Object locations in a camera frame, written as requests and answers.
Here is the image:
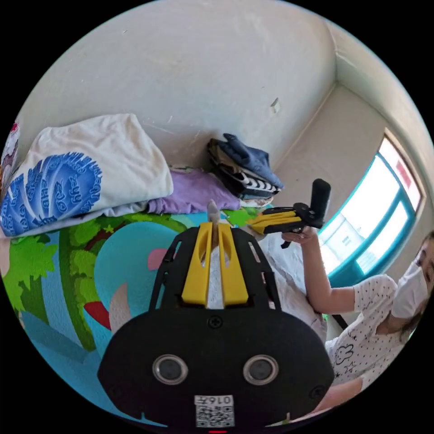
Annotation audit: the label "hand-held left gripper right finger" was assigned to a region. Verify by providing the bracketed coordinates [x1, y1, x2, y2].
[218, 223, 250, 309]

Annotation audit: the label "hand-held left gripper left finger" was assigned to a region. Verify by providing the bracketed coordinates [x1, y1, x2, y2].
[181, 223, 213, 308]

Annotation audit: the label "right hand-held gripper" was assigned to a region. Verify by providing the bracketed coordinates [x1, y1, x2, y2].
[245, 202, 327, 249]

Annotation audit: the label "gray short sleeve shirt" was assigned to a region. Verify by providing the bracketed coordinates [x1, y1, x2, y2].
[203, 199, 328, 344]

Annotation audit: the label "person's right forearm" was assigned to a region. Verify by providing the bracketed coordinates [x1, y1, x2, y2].
[302, 239, 357, 315]

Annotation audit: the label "person's left forearm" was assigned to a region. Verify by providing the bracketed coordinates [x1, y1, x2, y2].
[305, 375, 366, 415]

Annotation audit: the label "person's right hand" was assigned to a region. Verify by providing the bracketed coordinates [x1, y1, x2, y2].
[283, 225, 320, 249]

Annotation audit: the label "pile of clothes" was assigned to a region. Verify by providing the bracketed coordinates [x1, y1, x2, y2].
[207, 132, 285, 201]

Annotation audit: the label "purple cloth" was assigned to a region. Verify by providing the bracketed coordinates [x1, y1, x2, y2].
[147, 169, 242, 215]

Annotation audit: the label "bed with cartoon printed sheet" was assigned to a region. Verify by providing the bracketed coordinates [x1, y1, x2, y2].
[0, 200, 328, 429]

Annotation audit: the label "person's body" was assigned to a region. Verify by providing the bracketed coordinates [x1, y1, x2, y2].
[325, 230, 434, 387]

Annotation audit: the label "white cloth with blue print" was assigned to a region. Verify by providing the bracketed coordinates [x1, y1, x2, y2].
[0, 113, 175, 238]

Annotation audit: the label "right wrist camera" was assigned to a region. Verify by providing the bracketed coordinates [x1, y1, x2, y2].
[311, 179, 331, 212]

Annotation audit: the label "window with teal frame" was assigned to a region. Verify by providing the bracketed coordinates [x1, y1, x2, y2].
[316, 135, 425, 289]

